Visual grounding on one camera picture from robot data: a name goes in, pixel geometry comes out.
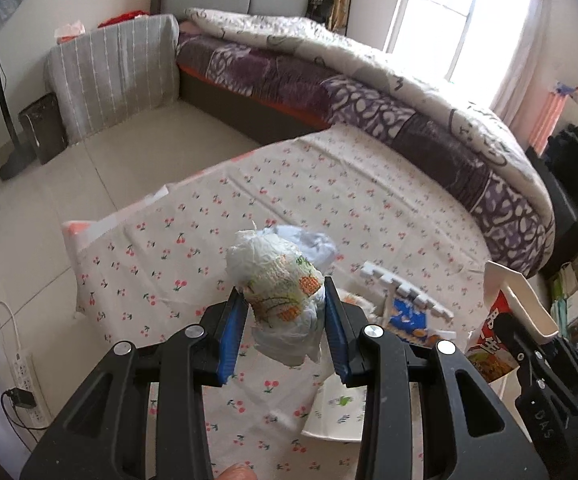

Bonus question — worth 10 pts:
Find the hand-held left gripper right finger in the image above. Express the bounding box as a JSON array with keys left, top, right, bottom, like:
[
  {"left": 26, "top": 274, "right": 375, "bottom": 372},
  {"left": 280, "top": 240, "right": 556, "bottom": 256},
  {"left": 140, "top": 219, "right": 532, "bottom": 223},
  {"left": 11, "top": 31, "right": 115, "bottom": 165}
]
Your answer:
[{"left": 321, "top": 285, "right": 547, "bottom": 480}]

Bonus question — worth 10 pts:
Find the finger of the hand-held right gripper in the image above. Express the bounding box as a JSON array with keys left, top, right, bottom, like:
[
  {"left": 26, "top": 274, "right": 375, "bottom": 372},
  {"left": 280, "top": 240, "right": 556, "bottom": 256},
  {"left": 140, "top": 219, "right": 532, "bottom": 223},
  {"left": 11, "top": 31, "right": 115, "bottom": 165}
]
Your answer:
[{"left": 496, "top": 317, "right": 544, "bottom": 366}]

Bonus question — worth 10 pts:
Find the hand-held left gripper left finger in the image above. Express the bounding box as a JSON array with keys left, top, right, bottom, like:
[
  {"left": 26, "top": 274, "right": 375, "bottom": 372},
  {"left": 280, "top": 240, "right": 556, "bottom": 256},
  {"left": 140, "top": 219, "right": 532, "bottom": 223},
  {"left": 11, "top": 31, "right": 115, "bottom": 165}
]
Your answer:
[{"left": 19, "top": 290, "right": 250, "bottom": 480}]

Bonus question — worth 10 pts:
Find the white plastic bin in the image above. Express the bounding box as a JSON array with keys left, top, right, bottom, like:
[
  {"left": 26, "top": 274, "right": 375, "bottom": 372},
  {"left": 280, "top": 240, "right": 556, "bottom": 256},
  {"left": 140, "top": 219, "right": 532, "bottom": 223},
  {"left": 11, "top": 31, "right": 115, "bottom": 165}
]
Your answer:
[{"left": 484, "top": 260, "right": 562, "bottom": 341}]

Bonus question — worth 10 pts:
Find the white plastic bag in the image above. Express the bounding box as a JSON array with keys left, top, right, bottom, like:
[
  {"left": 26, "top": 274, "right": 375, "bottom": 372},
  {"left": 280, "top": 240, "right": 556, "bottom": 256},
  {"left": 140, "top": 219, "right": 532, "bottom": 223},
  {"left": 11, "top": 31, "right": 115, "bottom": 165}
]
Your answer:
[{"left": 225, "top": 225, "right": 340, "bottom": 367}]

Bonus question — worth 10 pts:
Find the person's left hand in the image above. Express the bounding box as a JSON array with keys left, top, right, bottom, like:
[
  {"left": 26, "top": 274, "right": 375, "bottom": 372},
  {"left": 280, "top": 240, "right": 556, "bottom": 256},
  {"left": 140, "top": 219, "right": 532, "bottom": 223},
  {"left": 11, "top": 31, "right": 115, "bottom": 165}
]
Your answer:
[{"left": 217, "top": 462, "right": 257, "bottom": 480}]

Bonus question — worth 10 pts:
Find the red printed bag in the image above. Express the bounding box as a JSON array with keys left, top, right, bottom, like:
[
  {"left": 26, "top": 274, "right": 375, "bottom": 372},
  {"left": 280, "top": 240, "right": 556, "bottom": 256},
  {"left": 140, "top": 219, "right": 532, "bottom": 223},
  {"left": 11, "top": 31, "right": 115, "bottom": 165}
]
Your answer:
[{"left": 466, "top": 292, "right": 520, "bottom": 386}]

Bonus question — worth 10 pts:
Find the blue snack packet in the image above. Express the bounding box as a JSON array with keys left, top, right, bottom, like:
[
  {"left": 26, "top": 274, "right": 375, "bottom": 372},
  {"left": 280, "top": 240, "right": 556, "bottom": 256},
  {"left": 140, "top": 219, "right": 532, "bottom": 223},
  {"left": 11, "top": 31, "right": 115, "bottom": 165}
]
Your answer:
[{"left": 386, "top": 297, "right": 457, "bottom": 348}]

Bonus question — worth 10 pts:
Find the black cabinet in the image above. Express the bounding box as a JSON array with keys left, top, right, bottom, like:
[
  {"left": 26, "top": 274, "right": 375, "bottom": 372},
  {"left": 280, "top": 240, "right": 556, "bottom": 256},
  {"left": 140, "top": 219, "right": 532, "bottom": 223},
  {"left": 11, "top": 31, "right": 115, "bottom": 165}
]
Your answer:
[{"left": 526, "top": 147, "right": 578, "bottom": 276}]

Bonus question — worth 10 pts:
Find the black bag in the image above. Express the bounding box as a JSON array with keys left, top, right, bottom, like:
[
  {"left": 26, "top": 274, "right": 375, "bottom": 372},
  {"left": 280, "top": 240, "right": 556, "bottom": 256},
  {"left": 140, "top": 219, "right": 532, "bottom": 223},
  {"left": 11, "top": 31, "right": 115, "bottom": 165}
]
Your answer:
[{"left": 544, "top": 125, "right": 578, "bottom": 206}]

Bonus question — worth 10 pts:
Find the white power strip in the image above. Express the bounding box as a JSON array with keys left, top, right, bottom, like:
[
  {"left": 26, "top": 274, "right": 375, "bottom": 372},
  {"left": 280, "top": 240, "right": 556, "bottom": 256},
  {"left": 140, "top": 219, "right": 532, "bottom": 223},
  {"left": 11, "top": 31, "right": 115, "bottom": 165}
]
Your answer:
[{"left": 13, "top": 352, "right": 45, "bottom": 426}]

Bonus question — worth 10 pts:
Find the pink striped cloth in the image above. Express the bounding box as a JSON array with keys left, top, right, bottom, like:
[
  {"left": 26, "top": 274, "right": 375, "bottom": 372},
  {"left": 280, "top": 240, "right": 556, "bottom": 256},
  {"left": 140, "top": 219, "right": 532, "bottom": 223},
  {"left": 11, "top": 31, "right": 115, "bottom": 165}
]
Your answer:
[{"left": 526, "top": 87, "right": 567, "bottom": 153}]

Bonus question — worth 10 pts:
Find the purple patterned bed sheet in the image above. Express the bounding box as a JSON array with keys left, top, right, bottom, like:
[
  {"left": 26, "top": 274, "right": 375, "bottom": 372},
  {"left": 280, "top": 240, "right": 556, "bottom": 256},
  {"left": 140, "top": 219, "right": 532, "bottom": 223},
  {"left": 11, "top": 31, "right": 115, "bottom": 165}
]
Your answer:
[{"left": 175, "top": 35, "right": 552, "bottom": 271}]

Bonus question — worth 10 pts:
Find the bed with patterned quilt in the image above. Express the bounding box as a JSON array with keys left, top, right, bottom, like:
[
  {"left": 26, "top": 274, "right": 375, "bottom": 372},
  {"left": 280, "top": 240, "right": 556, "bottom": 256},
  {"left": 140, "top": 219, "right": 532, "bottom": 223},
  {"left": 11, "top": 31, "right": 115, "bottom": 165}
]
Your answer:
[{"left": 184, "top": 7, "right": 554, "bottom": 276}]

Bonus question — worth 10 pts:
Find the small black bin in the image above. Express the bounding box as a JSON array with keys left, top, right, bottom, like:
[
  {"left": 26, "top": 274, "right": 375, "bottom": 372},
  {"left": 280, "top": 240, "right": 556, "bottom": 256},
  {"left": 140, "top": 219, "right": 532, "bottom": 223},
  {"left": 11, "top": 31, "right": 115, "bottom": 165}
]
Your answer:
[{"left": 18, "top": 92, "right": 67, "bottom": 165}]

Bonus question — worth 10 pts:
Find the pale pink curtain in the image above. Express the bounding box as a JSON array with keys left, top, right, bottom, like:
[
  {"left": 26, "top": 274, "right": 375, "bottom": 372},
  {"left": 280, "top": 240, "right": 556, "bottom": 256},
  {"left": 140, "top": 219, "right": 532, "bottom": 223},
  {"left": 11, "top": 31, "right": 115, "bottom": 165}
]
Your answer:
[{"left": 489, "top": 0, "right": 554, "bottom": 126}]

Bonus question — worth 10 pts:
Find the grey striped cloth cover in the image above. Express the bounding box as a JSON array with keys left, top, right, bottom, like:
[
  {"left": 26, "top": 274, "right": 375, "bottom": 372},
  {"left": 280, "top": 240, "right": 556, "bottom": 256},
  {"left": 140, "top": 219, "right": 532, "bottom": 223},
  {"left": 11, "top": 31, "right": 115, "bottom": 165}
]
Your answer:
[{"left": 44, "top": 14, "right": 180, "bottom": 141}]

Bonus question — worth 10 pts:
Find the black backpack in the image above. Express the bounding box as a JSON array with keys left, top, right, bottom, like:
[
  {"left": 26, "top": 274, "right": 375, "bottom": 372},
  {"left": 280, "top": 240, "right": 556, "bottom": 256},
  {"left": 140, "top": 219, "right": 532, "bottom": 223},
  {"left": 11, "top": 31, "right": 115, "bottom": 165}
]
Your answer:
[{"left": 309, "top": 0, "right": 335, "bottom": 23}]

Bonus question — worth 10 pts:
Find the red cloth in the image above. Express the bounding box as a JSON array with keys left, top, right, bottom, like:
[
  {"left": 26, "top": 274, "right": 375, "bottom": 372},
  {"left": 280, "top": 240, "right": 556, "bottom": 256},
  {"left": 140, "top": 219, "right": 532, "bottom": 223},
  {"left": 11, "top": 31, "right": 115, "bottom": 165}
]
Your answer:
[{"left": 98, "top": 9, "right": 150, "bottom": 28}]

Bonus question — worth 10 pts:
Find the window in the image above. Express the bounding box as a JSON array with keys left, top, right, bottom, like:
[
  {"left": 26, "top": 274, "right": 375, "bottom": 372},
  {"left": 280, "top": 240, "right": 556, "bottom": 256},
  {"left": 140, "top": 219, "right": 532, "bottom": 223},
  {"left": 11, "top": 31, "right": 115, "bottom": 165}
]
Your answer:
[{"left": 384, "top": 0, "right": 540, "bottom": 81}]

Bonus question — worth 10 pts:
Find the pink tissue pack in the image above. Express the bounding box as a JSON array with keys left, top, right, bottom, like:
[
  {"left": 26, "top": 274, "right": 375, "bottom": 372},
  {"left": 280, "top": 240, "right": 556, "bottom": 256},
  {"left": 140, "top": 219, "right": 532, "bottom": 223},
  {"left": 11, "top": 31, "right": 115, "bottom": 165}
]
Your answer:
[{"left": 54, "top": 20, "right": 86, "bottom": 43}]

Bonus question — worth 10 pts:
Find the black charger with cable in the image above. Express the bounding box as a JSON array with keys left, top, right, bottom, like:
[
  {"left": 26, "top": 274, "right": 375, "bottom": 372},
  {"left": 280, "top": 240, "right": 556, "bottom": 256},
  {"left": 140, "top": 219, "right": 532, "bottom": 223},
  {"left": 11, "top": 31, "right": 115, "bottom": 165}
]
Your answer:
[{"left": 0, "top": 387, "right": 52, "bottom": 433}]

